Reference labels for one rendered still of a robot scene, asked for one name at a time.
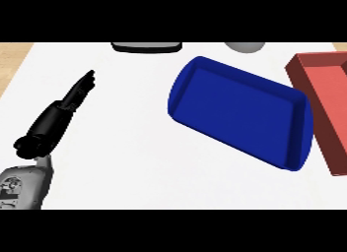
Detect blue tray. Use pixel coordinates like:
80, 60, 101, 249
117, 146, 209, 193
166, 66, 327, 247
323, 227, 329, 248
166, 55, 314, 172

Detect red open box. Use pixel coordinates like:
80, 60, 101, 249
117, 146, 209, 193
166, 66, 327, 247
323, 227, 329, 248
285, 50, 347, 177

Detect black and grey appliance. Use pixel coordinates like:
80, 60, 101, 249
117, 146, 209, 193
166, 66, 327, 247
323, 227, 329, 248
110, 41, 184, 54

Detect grey round object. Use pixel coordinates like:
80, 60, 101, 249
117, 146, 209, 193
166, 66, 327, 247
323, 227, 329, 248
222, 41, 268, 54

